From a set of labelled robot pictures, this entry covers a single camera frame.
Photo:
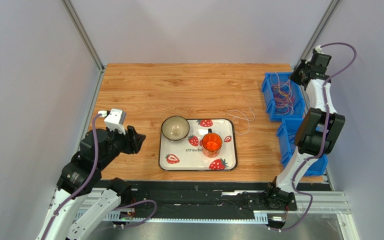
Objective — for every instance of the far blue plastic bin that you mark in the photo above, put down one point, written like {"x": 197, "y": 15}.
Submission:
{"x": 282, "y": 97}

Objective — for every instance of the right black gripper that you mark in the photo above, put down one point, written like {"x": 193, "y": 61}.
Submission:
{"x": 303, "y": 74}

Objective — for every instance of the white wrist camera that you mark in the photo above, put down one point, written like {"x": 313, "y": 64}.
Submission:
{"x": 114, "y": 119}
{"x": 318, "y": 49}

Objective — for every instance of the aluminium frame rail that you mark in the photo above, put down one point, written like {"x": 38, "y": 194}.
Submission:
{"x": 311, "y": 199}

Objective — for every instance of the beige ceramic bowl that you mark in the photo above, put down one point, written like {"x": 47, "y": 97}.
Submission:
{"x": 175, "y": 128}

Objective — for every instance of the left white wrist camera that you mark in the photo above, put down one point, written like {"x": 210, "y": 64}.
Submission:
{"x": 114, "y": 119}

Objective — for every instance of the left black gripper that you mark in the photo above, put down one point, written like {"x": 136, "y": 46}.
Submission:
{"x": 134, "y": 144}

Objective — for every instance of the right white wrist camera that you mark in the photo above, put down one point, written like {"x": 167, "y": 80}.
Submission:
{"x": 318, "y": 49}

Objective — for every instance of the orange transparent mug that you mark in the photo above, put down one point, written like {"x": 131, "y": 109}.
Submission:
{"x": 211, "y": 144}

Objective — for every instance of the blue plastic bin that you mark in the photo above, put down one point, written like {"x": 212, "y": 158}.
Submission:
{"x": 286, "y": 136}
{"x": 282, "y": 97}

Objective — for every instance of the near blue plastic bin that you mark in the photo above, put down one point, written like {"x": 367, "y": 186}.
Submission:
{"x": 286, "y": 136}

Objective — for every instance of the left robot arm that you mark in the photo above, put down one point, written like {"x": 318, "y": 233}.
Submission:
{"x": 97, "y": 150}

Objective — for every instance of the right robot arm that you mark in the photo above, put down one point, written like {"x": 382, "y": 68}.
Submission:
{"x": 317, "y": 134}

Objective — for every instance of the white strawberry tray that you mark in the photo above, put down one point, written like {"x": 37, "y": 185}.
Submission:
{"x": 187, "y": 154}

